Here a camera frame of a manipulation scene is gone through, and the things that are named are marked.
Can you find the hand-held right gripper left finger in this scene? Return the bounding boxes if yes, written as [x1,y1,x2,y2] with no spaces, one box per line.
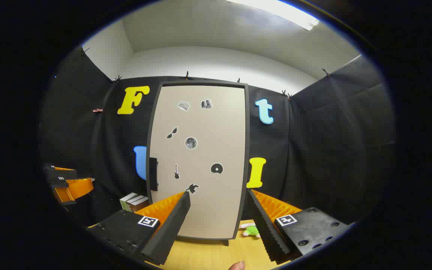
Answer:
[88,191,192,266]

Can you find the beige cabinet door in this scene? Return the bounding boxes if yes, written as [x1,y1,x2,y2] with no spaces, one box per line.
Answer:
[148,85,246,239]

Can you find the grey cabinet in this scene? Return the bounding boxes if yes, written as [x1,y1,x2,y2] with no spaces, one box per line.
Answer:
[145,79,251,247]

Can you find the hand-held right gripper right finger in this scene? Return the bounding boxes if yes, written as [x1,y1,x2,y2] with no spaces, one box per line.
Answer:
[246,188,352,263]

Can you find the green pink plush toy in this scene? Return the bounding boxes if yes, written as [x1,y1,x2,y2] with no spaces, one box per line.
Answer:
[240,222,261,239]

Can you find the black backdrop cloth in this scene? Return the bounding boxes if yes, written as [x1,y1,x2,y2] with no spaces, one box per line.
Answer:
[40,45,396,225]

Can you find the ceiling light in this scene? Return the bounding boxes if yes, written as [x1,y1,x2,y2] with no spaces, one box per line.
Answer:
[226,0,320,32]

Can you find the brown book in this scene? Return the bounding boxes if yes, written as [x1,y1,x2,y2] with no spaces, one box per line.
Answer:
[130,197,150,213]

